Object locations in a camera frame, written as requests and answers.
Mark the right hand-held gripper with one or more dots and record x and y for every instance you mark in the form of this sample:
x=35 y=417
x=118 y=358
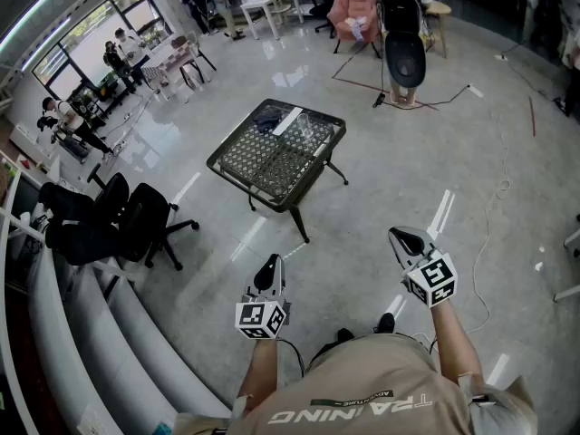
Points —
x=432 y=279

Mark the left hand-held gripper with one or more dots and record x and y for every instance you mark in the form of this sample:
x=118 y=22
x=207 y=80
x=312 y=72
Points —
x=263 y=317

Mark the person's right forearm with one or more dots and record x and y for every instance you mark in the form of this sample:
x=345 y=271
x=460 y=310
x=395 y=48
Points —
x=453 y=347

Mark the person's left forearm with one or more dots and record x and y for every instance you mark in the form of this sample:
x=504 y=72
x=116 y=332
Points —
x=260 y=370

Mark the person's black shoe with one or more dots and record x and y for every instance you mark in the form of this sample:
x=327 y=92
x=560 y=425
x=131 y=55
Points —
x=386 y=322
x=344 y=334

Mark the person's beige shirt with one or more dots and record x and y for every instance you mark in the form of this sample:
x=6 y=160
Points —
x=362 y=379

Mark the white paper strip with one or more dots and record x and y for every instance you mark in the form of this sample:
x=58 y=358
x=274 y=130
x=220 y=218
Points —
x=286 y=120

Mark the dark cloth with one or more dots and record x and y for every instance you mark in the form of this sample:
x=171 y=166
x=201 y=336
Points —
x=267 y=117

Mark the black metal chair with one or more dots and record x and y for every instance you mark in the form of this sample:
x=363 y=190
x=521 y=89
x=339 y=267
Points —
x=196 y=59

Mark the wooden chair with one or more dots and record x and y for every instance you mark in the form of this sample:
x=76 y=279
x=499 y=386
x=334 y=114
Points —
x=437 y=11

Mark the pink armchair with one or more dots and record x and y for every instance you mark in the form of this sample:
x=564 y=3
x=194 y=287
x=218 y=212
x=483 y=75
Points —
x=355 y=12

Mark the checked cloth table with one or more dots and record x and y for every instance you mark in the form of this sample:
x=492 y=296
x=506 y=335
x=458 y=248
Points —
x=165 y=59

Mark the white low cabinet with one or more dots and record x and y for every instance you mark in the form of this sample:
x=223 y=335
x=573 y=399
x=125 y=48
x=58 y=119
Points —
x=27 y=147

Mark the white table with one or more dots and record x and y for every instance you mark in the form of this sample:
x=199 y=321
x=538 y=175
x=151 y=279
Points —
x=272 y=3

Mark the large window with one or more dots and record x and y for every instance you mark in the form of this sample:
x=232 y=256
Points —
x=104 y=34

